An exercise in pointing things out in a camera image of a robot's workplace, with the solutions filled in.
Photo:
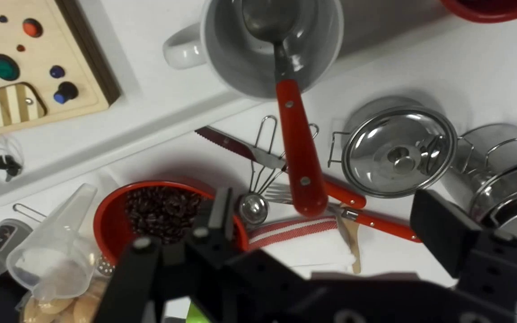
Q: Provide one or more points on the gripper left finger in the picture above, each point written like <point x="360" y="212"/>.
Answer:
<point x="211" y="233"/>

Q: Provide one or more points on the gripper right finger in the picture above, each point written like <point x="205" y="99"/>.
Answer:
<point x="447" y="233"/>

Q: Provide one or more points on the white plastic tray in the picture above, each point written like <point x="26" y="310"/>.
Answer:
<point x="151" y="121"/>

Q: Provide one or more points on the heap of coffee beans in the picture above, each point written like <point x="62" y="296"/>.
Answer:
<point x="159" y="211"/>

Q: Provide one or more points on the red striped white cloth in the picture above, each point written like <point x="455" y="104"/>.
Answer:
<point x="294" y="233"/>

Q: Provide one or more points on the wooden stick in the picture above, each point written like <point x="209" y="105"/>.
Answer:
<point x="352" y="251"/>

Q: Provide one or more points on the red bowl with coffee beans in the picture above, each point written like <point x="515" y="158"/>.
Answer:
<point x="110" y="224"/>

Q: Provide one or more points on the clear plastic measuring cup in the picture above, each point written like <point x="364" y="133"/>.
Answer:
<point x="56" y="251"/>

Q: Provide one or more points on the bag of beige snacks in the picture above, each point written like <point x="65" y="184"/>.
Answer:
<point x="61" y="309"/>

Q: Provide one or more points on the white ceramic mug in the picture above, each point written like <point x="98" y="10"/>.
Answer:
<point x="222" y="49"/>

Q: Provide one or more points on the small black clip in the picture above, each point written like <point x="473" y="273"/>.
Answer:
<point x="6" y="165"/>

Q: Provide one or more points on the wooden peg puzzle board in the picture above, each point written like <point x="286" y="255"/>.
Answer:
<point x="74" y="54"/>

